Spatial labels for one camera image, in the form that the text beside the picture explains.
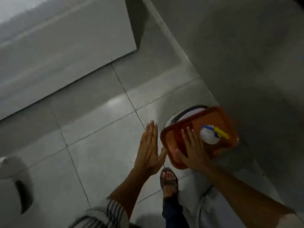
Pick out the person's right hand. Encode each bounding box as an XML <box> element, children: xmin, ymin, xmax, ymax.
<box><xmin>175</xmin><ymin>127</ymin><xmax>211</xmax><ymax>172</ymax></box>

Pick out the person's left hand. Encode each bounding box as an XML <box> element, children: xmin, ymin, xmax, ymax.
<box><xmin>134</xmin><ymin>120</ymin><xmax>168</xmax><ymax>176</ymax></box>

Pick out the person's left forearm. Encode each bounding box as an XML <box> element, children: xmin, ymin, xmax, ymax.
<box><xmin>107</xmin><ymin>167</ymin><xmax>155</xmax><ymax>220</ymax></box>

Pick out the person's right forearm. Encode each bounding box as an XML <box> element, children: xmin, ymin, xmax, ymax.
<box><xmin>190</xmin><ymin>161</ymin><xmax>296</xmax><ymax>228</ymax></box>

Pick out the grey sandal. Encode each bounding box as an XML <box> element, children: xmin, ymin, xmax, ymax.
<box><xmin>160</xmin><ymin>167</ymin><xmax>179</xmax><ymax>199</ymax></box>

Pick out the white spray bottle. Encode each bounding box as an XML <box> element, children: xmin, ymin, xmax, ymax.
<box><xmin>199</xmin><ymin>124</ymin><xmax>231</xmax><ymax>145</ymax></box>

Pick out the orange plastic tray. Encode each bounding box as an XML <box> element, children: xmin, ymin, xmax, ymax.
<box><xmin>160</xmin><ymin>106</ymin><xmax>240</xmax><ymax>170</ymax></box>

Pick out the blue jeans leg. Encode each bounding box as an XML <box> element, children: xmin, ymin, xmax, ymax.
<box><xmin>162</xmin><ymin>195</ymin><xmax>190</xmax><ymax>228</ymax></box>

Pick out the light grey garment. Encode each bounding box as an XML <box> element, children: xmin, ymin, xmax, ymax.
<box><xmin>178</xmin><ymin>173</ymin><xmax>304</xmax><ymax>228</ymax></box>

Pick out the striped shirt sleeve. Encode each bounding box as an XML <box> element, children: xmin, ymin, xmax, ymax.
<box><xmin>68</xmin><ymin>199</ymin><xmax>130</xmax><ymax>228</ymax></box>

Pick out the grey door panel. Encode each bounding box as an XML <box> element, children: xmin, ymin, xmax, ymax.
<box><xmin>0</xmin><ymin>0</ymin><xmax>138</xmax><ymax>121</ymax></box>

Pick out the white toilet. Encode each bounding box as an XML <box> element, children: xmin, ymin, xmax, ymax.
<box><xmin>0</xmin><ymin>155</ymin><xmax>34</xmax><ymax>228</ymax></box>

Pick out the white bucket with black handle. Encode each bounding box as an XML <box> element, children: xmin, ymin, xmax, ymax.
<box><xmin>165</xmin><ymin>105</ymin><xmax>209</xmax><ymax>128</ymax></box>

